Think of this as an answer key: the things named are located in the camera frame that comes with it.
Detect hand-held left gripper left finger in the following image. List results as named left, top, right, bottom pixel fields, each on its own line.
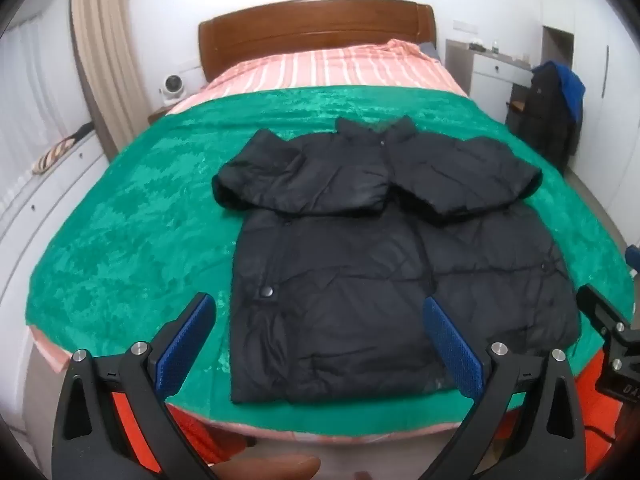
left=51, top=292, right=217, bottom=480

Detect black puffer jacket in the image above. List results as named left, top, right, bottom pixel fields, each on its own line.
left=211, top=115, right=582, bottom=405

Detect white window seat cabinet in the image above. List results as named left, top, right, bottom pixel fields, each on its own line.
left=0, top=130, right=112, bottom=431

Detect white sheer curtain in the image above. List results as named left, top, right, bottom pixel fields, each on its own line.
left=0, top=10, right=96, bottom=211

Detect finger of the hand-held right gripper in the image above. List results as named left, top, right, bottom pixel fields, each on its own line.
left=576, top=284, right=632, bottom=347

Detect white wardrobe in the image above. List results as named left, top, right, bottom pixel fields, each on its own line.
left=537, top=0, right=640, bottom=241

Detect white round fan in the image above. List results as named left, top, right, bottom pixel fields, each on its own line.
left=159, top=74, right=188, bottom=107

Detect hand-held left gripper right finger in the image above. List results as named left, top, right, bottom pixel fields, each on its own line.
left=422, top=296, right=587, bottom=480

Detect green velvet blanket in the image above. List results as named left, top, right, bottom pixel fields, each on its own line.
left=24, top=85, right=636, bottom=436

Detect person's left hand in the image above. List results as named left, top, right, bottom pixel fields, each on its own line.
left=212, top=455, right=322, bottom=480

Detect white desk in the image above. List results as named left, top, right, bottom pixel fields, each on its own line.
left=445, top=39, right=538, bottom=111

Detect striped cushion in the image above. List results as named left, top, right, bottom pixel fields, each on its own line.
left=32, top=122, right=96, bottom=176

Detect blue garment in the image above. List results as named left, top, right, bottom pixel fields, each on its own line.
left=532, top=60, right=586, bottom=127

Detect wooden headboard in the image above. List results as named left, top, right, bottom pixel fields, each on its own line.
left=198, top=0, right=437, bottom=83

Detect beige curtain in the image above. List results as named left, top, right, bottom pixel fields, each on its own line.
left=70, top=0, right=151, bottom=161

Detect orange garment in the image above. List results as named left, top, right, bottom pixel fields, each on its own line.
left=112, top=349, right=632, bottom=463

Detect dark clothes on chair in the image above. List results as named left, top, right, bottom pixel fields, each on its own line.
left=505, top=62, right=583, bottom=171

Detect pink striped bed sheet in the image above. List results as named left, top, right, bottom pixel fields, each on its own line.
left=27, top=39, right=526, bottom=446

